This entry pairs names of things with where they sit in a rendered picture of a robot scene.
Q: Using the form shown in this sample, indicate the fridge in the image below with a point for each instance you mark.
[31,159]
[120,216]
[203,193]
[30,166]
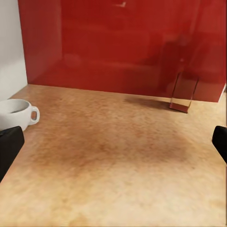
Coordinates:
[12,62]

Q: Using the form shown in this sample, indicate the water glass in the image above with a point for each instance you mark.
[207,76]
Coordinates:
[184,89]

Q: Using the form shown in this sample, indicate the coffee cup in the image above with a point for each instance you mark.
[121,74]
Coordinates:
[17,112]

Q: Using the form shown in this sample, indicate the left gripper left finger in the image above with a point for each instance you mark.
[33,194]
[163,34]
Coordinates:
[11,142]

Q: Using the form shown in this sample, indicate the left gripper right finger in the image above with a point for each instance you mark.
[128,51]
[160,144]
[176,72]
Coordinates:
[219,140]

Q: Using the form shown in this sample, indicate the countertop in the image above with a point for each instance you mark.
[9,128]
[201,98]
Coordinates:
[105,159]

